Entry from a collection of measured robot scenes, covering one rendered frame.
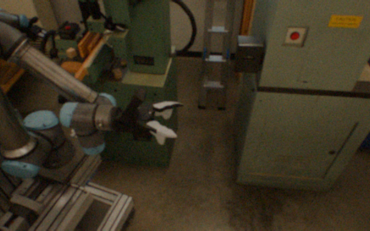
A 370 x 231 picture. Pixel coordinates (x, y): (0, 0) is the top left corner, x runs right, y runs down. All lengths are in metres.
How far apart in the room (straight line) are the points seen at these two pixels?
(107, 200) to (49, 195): 0.61
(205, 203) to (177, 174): 0.31
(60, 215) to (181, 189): 1.04
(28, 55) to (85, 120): 0.26
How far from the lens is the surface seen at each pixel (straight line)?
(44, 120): 1.19
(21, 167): 1.11
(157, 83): 1.65
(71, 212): 1.30
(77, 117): 0.87
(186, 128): 2.47
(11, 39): 0.97
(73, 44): 1.84
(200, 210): 2.04
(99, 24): 1.74
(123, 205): 1.85
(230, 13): 2.26
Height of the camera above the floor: 1.82
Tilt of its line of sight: 45 degrees down
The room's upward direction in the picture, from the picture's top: straight up
